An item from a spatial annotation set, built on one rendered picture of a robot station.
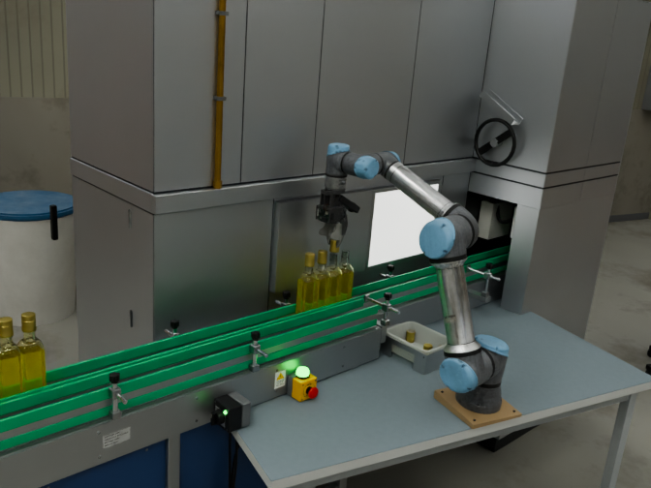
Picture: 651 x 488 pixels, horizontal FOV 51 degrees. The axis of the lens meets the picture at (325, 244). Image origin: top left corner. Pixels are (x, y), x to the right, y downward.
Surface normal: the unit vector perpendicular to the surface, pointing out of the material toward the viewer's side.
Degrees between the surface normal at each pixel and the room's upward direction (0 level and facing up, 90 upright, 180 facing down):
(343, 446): 0
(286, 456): 0
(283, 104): 90
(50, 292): 94
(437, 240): 82
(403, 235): 90
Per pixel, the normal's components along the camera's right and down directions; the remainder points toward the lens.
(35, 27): 0.47, 0.30
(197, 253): 0.67, 0.27
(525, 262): -0.73, 0.15
